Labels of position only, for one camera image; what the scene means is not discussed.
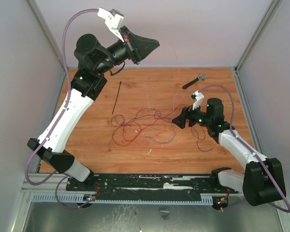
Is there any black zip tie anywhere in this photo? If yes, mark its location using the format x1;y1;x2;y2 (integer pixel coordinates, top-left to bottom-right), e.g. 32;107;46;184
112;81;122;115

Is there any adjustable wrench black handle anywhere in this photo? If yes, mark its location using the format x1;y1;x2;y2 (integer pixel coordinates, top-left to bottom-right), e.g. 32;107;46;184
182;73;206;89

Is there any yellow wire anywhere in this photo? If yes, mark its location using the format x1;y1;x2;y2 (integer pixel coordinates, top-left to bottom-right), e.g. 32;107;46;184
120;118;174;136

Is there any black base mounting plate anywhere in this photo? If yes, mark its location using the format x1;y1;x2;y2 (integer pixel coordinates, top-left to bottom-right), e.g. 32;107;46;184
66;174;236;202

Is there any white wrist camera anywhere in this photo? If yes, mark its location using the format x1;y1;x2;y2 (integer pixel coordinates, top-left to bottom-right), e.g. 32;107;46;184
97;7;124;41
191;90;204;110

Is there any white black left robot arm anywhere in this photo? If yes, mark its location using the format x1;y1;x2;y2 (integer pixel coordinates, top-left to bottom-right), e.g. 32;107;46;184
27;26;160;191

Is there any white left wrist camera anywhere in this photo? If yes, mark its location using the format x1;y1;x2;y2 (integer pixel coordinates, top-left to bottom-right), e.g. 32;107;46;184
97;7;124;41

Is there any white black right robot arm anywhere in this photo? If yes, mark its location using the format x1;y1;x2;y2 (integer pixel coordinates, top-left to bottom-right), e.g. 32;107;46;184
172;98;286;206

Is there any purple dark wire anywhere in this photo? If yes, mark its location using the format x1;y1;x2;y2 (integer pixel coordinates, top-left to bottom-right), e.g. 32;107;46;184
111;108;216;152

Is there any aluminium frame rail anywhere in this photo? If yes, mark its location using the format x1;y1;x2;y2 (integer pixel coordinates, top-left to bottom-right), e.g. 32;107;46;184
21;173;66;193

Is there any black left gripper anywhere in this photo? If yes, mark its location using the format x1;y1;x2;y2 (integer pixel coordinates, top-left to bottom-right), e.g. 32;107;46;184
96;26;160;74

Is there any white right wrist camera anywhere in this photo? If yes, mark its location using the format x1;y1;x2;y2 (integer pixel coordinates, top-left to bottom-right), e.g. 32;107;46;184
191;90;204;110

